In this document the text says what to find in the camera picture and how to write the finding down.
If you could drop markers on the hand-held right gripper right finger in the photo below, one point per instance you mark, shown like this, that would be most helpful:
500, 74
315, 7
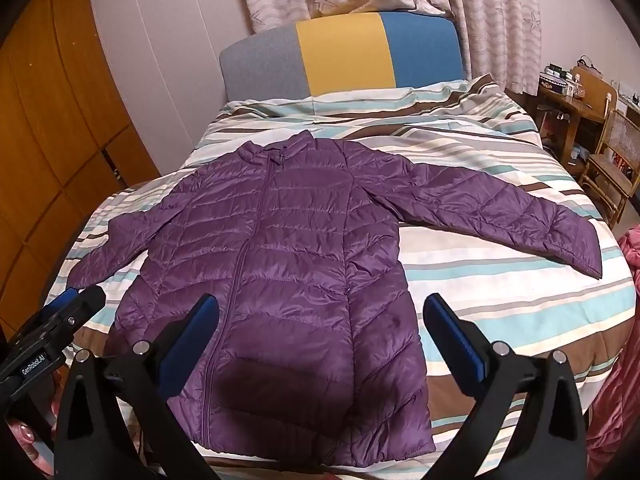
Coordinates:
452, 337

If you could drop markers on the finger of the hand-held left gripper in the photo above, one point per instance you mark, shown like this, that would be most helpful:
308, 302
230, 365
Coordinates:
87, 302
62, 300

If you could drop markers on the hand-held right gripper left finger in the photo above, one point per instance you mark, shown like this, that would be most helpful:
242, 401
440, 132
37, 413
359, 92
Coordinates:
196, 332

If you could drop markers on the purple quilted down jacket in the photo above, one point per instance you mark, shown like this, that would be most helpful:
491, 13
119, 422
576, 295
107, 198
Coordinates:
280, 270

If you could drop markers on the striped bed quilt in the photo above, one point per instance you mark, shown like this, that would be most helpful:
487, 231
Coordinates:
500, 290

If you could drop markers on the pink patterned cloth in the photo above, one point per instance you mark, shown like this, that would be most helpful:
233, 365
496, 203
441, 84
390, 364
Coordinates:
22, 440

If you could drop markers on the pink quilted blanket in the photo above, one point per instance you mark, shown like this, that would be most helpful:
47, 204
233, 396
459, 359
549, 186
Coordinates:
620, 360

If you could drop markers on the wooden wardrobe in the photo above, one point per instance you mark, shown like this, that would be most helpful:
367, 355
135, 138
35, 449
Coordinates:
55, 125

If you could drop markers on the wooden rattan chair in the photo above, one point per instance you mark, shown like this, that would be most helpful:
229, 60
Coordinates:
612, 160

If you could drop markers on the wooden desk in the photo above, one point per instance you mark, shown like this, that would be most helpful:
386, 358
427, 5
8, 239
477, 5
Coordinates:
575, 110

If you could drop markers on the clutter of small desk items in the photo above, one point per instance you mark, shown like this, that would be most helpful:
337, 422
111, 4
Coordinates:
557, 80

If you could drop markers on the grey yellow blue headboard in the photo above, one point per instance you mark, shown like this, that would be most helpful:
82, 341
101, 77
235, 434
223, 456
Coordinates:
345, 55

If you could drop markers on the pale patterned curtain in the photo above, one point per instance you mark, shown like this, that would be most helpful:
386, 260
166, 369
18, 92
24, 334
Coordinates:
480, 15

